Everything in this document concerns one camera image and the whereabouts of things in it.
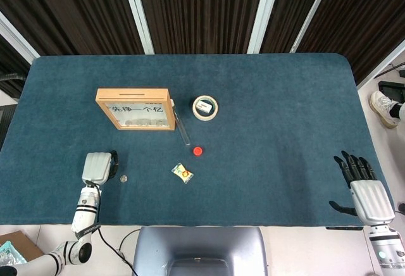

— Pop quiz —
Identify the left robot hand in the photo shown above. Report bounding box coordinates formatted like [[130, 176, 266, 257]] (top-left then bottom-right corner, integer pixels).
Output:
[[81, 150, 119, 185]]

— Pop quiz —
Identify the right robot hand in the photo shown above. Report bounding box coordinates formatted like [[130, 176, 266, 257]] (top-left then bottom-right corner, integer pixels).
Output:
[[328, 150, 396, 226]]

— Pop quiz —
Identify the lion print candy packet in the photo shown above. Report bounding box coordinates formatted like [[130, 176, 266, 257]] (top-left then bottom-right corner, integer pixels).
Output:
[[171, 162, 194, 185]]

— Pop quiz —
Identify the white sneaker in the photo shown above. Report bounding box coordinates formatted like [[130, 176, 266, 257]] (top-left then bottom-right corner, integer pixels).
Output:
[[370, 91, 401, 129]]

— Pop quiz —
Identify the clear glass test tube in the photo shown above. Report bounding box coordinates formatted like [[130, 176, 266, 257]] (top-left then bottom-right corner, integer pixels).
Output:
[[169, 98, 192, 147]]

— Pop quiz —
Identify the black floor device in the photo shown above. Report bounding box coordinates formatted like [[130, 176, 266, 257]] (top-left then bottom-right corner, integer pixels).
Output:
[[378, 80, 405, 103]]

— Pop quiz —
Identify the beige masking tape roll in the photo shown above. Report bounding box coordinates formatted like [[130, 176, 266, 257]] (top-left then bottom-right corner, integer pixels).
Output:
[[192, 95, 219, 120]]

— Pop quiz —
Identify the teal plastic bag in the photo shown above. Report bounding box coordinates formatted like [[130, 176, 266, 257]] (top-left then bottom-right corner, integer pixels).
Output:
[[0, 241, 28, 268]]

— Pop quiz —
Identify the small white green box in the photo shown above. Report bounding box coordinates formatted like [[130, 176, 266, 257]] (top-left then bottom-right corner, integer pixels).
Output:
[[196, 100, 214, 114]]

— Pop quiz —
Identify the teal velvet table cloth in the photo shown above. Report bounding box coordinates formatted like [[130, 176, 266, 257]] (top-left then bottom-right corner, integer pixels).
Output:
[[0, 53, 395, 228]]

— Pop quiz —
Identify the grey robot torso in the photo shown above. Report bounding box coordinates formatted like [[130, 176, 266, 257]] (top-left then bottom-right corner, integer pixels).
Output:
[[132, 226, 269, 276]]

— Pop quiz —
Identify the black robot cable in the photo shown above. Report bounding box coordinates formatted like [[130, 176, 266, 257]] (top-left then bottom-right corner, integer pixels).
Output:
[[96, 227, 142, 276]]

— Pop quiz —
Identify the wooden coin box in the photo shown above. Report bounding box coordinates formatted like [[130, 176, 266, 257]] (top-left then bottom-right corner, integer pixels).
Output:
[[95, 87, 176, 131]]

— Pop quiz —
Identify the white partition post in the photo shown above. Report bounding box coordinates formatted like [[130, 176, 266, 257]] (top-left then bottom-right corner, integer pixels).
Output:
[[119, 0, 155, 55], [289, 0, 336, 54], [246, 0, 285, 54], [0, 10, 41, 65]]

